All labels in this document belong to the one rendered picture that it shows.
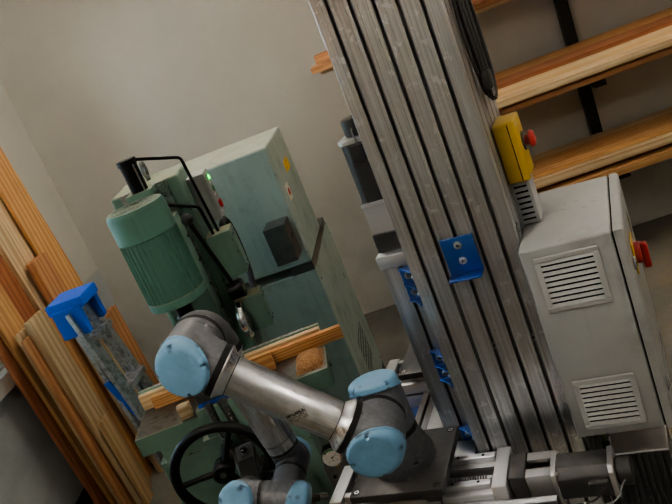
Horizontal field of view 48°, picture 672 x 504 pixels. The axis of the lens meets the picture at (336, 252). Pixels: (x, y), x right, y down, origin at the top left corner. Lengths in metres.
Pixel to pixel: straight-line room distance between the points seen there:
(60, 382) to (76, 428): 0.22
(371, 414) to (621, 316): 0.54
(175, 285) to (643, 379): 1.24
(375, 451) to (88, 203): 3.50
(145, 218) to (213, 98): 2.37
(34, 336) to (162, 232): 1.56
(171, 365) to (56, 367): 2.13
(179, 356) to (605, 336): 0.86
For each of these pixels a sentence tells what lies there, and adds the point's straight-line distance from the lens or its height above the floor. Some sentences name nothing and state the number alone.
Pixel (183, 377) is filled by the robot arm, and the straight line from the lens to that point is 1.52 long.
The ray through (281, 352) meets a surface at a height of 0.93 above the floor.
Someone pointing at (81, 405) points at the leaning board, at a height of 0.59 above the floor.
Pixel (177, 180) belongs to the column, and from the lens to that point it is 2.35.
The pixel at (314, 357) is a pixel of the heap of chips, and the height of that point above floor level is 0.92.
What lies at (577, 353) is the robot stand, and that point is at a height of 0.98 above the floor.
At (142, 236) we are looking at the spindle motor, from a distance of 2.13.
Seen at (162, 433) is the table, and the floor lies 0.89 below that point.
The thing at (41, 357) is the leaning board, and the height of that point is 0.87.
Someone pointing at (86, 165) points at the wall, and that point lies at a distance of 4.73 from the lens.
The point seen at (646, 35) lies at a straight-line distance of 4.04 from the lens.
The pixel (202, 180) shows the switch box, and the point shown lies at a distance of 2.43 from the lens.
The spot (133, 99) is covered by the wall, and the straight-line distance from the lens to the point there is 4.55.
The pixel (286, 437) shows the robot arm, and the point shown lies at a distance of 1.76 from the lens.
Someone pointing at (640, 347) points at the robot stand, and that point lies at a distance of 1.66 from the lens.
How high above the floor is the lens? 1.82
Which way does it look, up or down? 17 degrees down
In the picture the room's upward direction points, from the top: 22 degrees counter-clockwise
